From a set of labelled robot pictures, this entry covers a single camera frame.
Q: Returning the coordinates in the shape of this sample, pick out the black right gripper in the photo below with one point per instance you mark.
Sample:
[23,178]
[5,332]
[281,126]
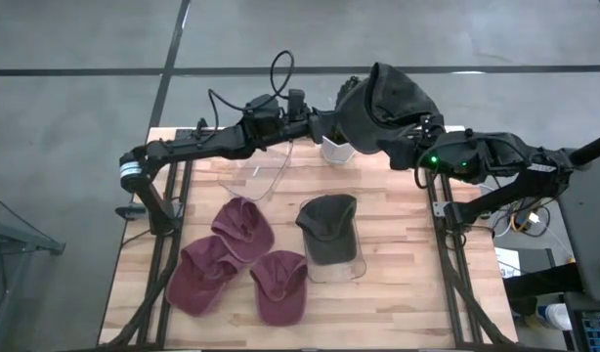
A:
[451,156]

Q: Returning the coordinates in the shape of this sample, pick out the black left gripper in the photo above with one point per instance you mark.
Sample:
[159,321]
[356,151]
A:
[323,126]

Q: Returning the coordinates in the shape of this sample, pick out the black baseball cap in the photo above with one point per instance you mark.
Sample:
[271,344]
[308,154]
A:
[329,230]
[388,102]

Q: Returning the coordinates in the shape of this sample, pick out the maroon baseball cap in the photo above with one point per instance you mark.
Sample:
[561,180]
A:
[202,278]
[280,288]
[244,230]

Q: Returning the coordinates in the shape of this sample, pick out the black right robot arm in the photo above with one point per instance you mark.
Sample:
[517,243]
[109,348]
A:
[515,156]

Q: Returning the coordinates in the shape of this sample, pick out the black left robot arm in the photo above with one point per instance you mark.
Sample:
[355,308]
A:
[207,142]

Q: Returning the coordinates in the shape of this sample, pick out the white hexagonal plant pot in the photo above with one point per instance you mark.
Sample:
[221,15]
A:
[336,154]

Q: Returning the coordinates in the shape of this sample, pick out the clear plastic tray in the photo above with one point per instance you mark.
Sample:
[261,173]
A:
[261,171]
[339,271]

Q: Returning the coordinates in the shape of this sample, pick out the white power adapter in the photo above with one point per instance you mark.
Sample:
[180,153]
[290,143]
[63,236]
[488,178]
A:
[533,217]

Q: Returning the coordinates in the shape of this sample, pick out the white paper sheet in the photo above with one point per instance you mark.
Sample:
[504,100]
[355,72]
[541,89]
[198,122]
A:
[506,261]

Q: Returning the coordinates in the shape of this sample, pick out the black pole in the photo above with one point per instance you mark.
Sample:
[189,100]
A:
[593,146]

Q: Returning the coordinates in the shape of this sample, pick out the blue lit keyboard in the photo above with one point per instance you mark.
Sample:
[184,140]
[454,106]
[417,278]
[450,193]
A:
[598,335]

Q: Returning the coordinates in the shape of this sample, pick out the grey metal stand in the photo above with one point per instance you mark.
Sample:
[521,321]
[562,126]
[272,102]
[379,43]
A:
[16,239]

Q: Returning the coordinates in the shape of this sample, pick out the small silver frame bracket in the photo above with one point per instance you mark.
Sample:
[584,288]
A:
[439,209]

